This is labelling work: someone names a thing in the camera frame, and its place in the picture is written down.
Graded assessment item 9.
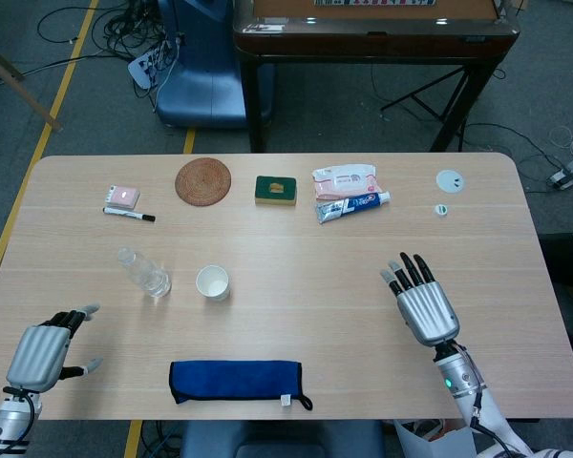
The blue white toothpaste tube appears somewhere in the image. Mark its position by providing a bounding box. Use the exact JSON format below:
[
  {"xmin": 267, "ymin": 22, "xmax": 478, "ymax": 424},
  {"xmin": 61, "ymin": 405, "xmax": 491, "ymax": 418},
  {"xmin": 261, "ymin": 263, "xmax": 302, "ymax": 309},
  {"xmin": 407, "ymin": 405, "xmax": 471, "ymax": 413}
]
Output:
[{"xmin": 316, "ymin": 191, "xmax": 392, "ymax": 225}]

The blue plastic machine base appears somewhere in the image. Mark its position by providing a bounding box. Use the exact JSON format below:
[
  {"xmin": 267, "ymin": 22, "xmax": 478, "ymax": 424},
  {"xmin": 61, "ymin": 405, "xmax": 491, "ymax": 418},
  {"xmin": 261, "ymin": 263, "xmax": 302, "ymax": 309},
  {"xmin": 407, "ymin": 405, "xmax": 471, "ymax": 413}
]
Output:
[{"xmin": 155, "ymin": 0, "xmax": 274, "ymax": 131}]

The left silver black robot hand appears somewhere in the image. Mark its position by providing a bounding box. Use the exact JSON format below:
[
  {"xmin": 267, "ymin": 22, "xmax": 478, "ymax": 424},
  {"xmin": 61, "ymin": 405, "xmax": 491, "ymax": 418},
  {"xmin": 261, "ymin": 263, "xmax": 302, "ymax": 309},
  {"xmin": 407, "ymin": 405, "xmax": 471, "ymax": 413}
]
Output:
[{"xmin": 4, "ymin": 301, "xmax": 101, "ymax": 393}]

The round woven rattan coaster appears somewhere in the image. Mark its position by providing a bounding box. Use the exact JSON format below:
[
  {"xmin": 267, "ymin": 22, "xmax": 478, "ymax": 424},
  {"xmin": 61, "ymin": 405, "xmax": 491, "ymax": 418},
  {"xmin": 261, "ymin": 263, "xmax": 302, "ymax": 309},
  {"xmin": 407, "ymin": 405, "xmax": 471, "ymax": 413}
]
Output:
[{"xmin": 174, "ymin": 157, "xmax": 233, "ymax": 207}]

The white power strip with plugs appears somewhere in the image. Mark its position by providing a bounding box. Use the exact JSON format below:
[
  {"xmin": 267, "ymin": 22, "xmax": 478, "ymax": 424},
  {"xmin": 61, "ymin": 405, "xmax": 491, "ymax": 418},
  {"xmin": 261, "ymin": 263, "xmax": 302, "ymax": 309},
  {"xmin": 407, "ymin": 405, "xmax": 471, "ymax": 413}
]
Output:
[{"xmin": 126, "ymin": 45, "xmax": 180, "ymax": 91}]

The black floor cable tangle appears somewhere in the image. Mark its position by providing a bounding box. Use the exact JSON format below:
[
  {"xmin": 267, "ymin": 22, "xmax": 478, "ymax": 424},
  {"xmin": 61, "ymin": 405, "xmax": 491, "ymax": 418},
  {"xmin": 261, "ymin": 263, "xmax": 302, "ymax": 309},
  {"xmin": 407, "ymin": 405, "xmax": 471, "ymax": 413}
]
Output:
[{"xmin": 36, "ymin": 0, "xmax": 173, "ymax": 66}]

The pink wet wipes pack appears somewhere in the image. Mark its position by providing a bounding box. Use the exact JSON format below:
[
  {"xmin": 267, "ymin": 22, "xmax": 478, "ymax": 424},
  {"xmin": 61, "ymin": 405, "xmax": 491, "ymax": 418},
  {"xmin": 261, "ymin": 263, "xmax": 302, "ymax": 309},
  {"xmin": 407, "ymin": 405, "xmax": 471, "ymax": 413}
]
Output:
[{"xmin": 311, "ymin": 164, "xmax": 380, "ymax": 201}]

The white faced mahjong tile row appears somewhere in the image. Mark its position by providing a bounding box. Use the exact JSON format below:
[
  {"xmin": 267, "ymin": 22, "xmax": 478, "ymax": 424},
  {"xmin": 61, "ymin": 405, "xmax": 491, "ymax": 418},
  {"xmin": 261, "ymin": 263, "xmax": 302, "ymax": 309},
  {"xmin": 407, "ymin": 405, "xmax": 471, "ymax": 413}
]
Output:
[{"xmin": 313, "ymin": 0, "xmax": 435, "ymax": 8}]

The green yellow sponge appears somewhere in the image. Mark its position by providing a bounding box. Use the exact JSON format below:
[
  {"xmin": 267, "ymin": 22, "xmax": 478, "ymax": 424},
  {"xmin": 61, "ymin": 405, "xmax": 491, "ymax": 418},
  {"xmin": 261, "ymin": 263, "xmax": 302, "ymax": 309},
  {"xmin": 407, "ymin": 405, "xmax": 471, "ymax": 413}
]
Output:
[{"xmin": 254, "ymin": 175, "xmax": 298, "ymax": 208}]

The pink eraser block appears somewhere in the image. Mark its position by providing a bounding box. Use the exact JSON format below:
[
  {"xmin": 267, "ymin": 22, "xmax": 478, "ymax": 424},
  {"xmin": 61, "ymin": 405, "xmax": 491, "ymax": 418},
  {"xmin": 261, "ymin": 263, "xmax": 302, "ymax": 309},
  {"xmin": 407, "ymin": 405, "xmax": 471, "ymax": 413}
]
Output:
[{"xmin": 104, "ymin": 185, "xmax": 141, "ymax": 210}]

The dark blue padded seat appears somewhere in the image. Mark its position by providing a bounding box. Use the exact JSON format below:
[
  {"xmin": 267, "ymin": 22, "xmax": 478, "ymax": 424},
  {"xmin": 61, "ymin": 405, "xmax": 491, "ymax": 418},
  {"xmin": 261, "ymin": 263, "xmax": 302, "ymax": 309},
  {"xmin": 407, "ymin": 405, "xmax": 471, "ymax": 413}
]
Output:
[{"xmin": 179, "ymin": 419, "xmax": 386, "ymax": 458}]

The black box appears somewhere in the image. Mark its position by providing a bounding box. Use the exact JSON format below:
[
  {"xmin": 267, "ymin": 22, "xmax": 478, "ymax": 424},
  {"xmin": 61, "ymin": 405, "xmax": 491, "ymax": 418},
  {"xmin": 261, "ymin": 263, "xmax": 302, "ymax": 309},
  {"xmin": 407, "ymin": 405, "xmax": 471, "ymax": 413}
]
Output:
[{"xmin": 537, "ymin": 231, "xmax": 573, "ymax": 287}]

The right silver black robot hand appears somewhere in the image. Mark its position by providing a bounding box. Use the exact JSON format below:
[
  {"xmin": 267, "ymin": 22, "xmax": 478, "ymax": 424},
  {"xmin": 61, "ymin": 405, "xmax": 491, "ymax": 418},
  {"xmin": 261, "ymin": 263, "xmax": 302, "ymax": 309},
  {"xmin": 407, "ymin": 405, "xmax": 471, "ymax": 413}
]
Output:
[{"xmin": 379, "ymin": 251, "xmax": 461, "ymax": 348}]

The dark brown mahjong table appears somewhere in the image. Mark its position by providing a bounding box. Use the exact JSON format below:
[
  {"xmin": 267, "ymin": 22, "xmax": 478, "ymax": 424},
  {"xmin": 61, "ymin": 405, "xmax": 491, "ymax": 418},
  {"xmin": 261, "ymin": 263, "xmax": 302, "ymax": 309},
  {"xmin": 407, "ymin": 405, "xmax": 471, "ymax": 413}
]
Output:
[{"xmin": 231, "ymin": 0, "xmax": 517, "ymax": 154}]

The white paper cup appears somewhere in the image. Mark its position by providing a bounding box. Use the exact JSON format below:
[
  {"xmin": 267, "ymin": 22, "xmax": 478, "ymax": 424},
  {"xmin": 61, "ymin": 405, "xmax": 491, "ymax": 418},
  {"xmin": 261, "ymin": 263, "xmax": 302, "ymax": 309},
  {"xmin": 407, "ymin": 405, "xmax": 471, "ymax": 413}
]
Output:
[{"xmin": 195, "ymin": 264, "xmax": 231, "ymax": 302}]

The clear plastic bottle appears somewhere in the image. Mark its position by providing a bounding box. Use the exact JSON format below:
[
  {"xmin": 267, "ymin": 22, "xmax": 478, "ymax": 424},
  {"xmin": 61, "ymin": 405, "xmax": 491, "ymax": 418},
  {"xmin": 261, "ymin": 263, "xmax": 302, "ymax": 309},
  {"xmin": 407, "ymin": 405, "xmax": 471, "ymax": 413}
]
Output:
[{"xmin": 117, "ymin": 245, "xmax": 173, "ymax": 300}]

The grey floor power strip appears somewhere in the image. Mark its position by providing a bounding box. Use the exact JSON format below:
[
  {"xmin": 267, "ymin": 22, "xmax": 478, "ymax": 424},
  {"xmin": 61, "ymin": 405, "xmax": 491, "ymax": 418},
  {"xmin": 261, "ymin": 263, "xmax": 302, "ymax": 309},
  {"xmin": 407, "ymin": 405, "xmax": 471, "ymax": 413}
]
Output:
[{"xmin": 546, "ymin": 159, "xmax": 573, "ymax": 191}]

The black white marker pen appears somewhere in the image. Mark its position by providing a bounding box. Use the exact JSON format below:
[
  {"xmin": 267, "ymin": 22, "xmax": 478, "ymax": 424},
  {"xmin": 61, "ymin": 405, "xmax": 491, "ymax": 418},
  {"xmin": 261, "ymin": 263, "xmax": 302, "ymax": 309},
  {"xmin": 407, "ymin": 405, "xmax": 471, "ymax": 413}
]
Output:
[{"xmin": 101, "ymin": 206, "xmax": 157, "ymax": 224}]

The blue microfiber cloth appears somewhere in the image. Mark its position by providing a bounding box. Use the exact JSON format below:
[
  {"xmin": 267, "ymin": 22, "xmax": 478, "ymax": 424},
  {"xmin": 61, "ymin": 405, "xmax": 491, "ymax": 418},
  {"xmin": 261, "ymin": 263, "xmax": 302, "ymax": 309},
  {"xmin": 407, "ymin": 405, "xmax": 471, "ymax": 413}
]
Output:
[{"xmin": 168, "ymin": 359, "xmax": 314, "ymax": 411}]

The white open box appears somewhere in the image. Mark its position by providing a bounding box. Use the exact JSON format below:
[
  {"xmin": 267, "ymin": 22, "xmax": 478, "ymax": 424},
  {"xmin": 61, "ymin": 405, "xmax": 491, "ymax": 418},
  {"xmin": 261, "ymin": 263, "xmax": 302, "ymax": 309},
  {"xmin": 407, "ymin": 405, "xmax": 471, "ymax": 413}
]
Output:
[{"xmin": 393, "ymin": 418, "xmax": 478, "ymax": 458}]

